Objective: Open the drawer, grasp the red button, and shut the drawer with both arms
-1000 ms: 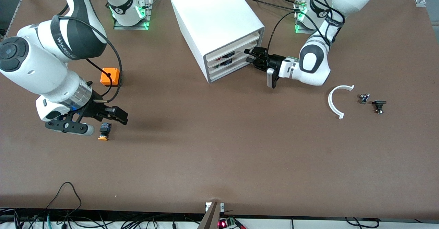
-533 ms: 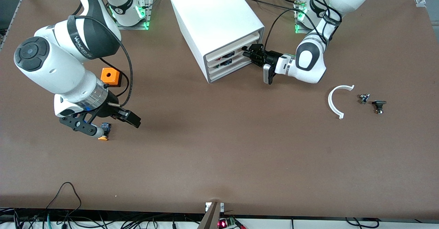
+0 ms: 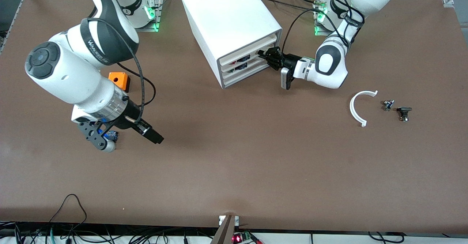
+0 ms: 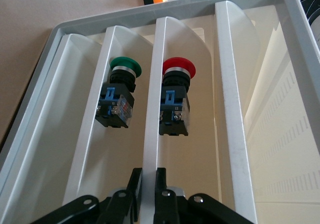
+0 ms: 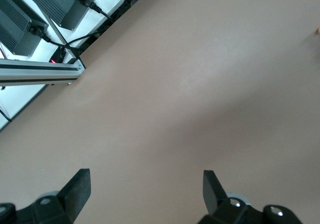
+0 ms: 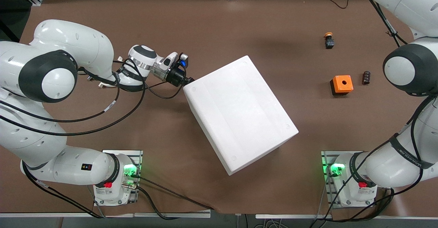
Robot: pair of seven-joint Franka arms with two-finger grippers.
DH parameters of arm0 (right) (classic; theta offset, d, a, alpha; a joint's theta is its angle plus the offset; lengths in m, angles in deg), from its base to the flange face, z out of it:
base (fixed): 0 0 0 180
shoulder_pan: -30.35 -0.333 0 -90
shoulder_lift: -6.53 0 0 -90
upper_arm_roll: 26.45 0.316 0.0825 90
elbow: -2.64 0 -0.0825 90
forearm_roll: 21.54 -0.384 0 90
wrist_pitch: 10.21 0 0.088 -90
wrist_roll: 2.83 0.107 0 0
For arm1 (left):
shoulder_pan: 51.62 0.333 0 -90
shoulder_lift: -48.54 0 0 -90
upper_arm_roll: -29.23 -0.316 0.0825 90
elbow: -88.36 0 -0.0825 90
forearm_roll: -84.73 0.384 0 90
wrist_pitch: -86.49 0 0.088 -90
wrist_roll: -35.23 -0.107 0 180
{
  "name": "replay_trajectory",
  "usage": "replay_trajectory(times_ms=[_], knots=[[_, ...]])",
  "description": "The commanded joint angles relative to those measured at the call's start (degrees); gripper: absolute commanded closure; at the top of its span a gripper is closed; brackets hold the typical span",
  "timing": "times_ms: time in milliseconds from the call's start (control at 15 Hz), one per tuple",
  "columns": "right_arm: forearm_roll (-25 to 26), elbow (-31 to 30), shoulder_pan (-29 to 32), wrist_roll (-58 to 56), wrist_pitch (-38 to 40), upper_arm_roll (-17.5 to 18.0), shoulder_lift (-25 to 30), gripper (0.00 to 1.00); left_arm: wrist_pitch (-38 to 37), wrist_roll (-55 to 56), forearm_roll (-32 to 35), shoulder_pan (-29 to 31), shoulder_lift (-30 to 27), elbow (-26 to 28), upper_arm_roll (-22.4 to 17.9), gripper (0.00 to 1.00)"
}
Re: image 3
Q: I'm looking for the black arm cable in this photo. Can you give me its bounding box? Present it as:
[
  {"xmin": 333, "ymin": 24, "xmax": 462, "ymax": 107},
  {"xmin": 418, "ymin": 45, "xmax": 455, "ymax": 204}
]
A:
[
  {"xmin": 282, "ymin": 0, "xmax": 366, "ymax": 56},
  {"xmin": 82, "ymin": 17, "xmax": 157, "ymax": 124}
]

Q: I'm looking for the yellow emergency stop button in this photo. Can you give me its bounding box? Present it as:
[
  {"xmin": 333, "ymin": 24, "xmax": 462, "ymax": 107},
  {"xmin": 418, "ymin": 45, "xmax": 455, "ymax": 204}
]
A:
[{"xmin": 98, "ymin": 129, "xmax": 119, "ymax": 143}]

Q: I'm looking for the black flat-head switch part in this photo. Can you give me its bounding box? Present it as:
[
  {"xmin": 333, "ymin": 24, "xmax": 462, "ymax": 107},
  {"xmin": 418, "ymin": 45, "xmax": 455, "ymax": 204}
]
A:
[{"xmin": 396, "ymin": 106, "xmax": 413, "ymax": 123}]

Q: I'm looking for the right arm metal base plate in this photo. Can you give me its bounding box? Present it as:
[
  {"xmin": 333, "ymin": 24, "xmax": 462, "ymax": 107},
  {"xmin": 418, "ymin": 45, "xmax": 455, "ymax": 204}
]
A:
[{"xmin": 137, "ymin": 0, "xmax": 163, "ymax": 33}]

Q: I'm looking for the circuit board with red LED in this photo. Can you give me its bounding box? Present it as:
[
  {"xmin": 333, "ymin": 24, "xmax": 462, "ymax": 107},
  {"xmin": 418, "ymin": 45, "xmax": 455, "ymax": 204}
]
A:
[{"xmin": 233, "ymin": 231, "xmax": 262, "ymax": 244}]

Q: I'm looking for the white drawer cabinet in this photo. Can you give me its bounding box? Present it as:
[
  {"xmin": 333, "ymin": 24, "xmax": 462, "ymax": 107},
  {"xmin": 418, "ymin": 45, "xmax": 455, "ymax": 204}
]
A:
[{"xmin": 180, "ymin": 0, "xmax": 283, "ymax": 90}]

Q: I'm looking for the black cable at table edge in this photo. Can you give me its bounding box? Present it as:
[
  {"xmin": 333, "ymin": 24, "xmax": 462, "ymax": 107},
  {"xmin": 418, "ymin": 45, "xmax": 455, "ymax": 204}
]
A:
[{"xmin": 367, "ymin": 231, "xmax": 406, "ymax": 244}]

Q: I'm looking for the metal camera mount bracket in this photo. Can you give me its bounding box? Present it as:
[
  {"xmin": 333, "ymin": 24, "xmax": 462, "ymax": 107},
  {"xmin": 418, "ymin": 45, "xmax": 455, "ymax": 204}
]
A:
[{"xmin": 210, "ymin": 215, "xmax": 240, "ymax": 244}]

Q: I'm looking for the white plastic drawer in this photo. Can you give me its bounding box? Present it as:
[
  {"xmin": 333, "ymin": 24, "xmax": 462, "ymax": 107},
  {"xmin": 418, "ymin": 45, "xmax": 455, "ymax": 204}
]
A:
[
  {"xmin": 221, "ymin": 50, "xmax": 271, "ymax": 74},
  {"xmin": 219, "ymin": 34, "xmax": 278, "ymax": 65},
  {"xmin": 222, "ymin": 62, "xmax": 274, "ymax": 86}
]

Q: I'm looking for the thin black looped cable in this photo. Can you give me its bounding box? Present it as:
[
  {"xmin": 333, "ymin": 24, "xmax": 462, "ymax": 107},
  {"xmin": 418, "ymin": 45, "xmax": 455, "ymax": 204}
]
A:
[{"xmin": 47, "ymin": 194, "xmax": 88, "ymax": 235}]

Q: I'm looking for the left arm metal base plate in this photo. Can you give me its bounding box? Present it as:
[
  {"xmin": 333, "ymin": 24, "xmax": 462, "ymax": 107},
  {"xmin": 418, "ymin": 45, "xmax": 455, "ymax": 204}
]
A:
[{"xmin": 313, "ymin": 0, "xmax": 331, "ymax": 37}]

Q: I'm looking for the orange button enclosure box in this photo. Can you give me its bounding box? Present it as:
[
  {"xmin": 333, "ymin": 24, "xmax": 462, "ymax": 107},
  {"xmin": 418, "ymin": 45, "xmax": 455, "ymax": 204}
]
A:
[{"xmin": 108, "ymin": 72, "xmax": 131, "ymax": 93}]

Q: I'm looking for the white curved plastic arc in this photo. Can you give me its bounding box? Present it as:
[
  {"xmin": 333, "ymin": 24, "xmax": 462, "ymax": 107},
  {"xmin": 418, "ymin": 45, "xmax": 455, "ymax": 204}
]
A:
[{"xmin": 350, "ymin": 90, "xmax": 378, "ymax": 128}]

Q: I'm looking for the black cable behind cabinet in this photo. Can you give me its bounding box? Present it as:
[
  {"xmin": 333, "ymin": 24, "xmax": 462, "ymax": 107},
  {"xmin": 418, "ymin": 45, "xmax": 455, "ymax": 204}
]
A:
[{"xmin": 256, "ymin": 0, "xmax": 324, "ymax": 10}]

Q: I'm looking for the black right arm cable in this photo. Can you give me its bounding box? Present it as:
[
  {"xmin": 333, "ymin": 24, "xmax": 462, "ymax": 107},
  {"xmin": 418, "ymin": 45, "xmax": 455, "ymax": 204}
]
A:
[{"xmin": 82, "ymin": 17, "xmax": 157, "ymax": 124}]

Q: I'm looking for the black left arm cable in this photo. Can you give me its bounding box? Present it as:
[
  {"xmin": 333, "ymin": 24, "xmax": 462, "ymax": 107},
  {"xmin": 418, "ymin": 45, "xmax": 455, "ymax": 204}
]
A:
[{"xmin": 282, "ymin": 0, "xmax": 366, "ymax": 56}]

